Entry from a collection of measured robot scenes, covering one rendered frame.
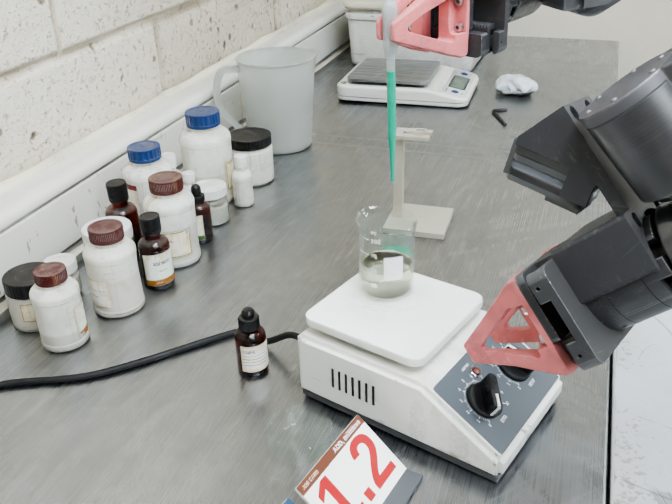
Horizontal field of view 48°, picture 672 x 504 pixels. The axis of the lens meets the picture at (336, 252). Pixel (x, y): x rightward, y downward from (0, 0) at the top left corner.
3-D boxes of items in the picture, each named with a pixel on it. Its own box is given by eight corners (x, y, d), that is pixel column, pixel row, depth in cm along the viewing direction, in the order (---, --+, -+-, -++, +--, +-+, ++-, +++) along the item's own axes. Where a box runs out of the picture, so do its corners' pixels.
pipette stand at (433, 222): (453, 213, 102) (458, 122, 95) (443, 240, 95) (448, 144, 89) (396, 207, 104) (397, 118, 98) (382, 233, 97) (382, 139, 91)
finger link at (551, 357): (427, 322, 50) (539, 264, 44) (475, 287, 56) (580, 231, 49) (480, 410, 50) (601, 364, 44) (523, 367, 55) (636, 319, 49)
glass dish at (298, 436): (254, 447, 63) (252, 427, 62) (301, 415, 66) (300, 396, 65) (299, 480, 60) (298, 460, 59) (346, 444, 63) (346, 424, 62)
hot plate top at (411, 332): (487, 303, 67) (488, 294, 67) (419, 371, 59) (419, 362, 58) (375, 266, 74) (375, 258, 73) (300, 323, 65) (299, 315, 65)
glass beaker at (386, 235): (428, 293, 68) (431, 213, 64) (384, 315, 65) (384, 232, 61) (383, 269, 72) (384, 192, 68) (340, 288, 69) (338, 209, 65)
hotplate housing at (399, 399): (561, 400, 67) (572, 326, 64) (498, 491, 58) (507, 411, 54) (358, 322, 79) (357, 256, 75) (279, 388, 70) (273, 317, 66)
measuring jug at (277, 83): (231, 168, 118) (222, 74, 111) (209, 143, 128) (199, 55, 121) (338, 148, 124) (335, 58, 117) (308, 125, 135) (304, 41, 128)
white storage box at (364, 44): (503, 38, 190) (508, -22, 183) (476, 77, 160) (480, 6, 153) (386, 32, 200) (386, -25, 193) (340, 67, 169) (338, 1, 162)
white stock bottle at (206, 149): (201, 212, 104) (190, 122, 98) (178, 195, 109) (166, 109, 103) (245, 198, 108) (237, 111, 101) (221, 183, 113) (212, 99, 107)
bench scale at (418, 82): (466, 112, 140) (468, 86, 138) (334, 103, 147) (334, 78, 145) (479, 84, 156) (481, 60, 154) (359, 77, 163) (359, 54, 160)
